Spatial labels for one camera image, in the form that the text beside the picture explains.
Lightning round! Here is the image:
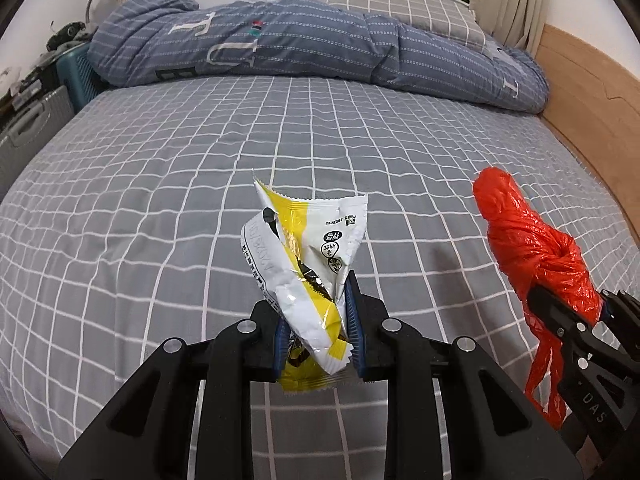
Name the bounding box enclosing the wide beige curtain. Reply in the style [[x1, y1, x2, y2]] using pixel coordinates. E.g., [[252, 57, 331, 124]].
[[470, 0, 551, 51]]

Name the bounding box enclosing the pile of dark boxes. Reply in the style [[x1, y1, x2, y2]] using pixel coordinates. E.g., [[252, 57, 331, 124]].
[[10, 55, 61, 111]]

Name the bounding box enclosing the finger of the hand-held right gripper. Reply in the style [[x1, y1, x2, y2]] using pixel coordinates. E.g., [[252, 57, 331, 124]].
[[525, 285, 596, 348], [597, 289, 640, 356]]

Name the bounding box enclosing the wooden headboard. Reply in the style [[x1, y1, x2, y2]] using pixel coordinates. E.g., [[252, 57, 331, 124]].
[[535, 24, 640, 231]]

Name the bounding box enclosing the grey checked pillow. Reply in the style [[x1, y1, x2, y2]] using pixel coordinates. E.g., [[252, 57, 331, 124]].
[[325, 0, 488, 53]]

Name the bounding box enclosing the grey suitcase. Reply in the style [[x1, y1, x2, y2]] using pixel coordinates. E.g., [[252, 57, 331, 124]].
[[0, 85, 76, 201]]

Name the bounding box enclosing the blue striped quilt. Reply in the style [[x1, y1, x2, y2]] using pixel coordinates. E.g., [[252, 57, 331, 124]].
[[89, 0, 550, 113]]

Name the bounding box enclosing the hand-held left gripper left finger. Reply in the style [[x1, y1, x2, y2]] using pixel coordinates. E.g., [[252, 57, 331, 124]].
[[59, 300, 293, 480]]

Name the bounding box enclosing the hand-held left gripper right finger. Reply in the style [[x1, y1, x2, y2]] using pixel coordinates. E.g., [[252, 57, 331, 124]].
[[345, 270, 583, 480]]

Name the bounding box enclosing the red plastic bag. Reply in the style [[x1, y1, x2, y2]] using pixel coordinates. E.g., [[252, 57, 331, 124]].
[[472, 167, 603, 431]]

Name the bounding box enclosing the yellow white snack wrapper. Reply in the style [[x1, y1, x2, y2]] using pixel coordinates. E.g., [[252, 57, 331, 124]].
[[241, 170, 370, 395]]

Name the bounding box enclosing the teal suitcase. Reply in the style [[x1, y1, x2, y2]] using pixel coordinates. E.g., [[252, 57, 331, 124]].
[[56, 45, 108, 113]]

